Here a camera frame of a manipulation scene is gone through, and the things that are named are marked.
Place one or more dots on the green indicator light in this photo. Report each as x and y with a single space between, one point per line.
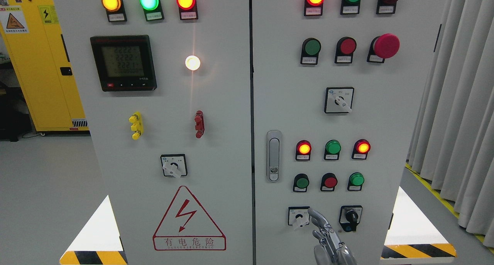
332 150
152 10
350 7

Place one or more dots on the green indicator light middle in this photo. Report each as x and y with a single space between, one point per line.
332 150

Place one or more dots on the red indicator light right door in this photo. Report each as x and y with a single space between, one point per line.
313 8

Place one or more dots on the red electric hazard warning sticker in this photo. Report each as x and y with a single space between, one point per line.
187 226

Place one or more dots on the upper right rotary switch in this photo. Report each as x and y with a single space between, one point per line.
338 100

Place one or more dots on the black key selector switch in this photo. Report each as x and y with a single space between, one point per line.
349 217

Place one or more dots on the lower white rotary switch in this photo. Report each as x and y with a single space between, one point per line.
298 217

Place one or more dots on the orange indicator light top left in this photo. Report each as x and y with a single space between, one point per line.
115 10

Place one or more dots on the red lit indicator left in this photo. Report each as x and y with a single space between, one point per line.
303 151

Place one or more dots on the red push button upper row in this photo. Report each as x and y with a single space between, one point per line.
345 49

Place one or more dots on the white indicator light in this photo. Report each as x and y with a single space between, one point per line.
192 63

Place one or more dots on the red terminal connector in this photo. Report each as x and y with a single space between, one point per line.
200 125

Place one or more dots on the grey curtain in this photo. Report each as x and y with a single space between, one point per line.
453 139

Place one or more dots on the green push button lower left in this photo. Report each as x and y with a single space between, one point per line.
301 183

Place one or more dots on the silver door handle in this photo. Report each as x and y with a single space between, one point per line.
273 146

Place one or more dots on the grey robotic right hand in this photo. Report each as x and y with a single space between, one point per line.
331 250

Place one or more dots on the black digital power meter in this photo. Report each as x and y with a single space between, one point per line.
124 63

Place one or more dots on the red lit indicator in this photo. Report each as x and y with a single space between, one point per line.
361 150
303 151

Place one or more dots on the green push button lower right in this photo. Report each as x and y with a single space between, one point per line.
355 182

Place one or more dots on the yellow safety cabinet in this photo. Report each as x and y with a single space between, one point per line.
35 43

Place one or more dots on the red emergency stop button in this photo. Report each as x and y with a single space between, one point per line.
383 47

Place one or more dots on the grey electrical cabinet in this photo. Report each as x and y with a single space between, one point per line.
250 82

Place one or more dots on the yellow terminal connector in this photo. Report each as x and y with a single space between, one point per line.
137 127

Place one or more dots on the green indicator light top right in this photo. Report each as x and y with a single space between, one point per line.
350 7

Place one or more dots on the red push button lower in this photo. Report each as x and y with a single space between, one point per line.
328 182

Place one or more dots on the red indicator light top left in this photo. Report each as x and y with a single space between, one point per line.
187 9

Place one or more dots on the red lit indicator right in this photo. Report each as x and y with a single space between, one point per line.
361 150

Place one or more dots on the green push button upper row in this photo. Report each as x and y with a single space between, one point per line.
310 50

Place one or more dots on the green indicator light top left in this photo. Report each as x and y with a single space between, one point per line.
152 10

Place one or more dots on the left door rotary switch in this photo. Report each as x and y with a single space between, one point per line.
174 165

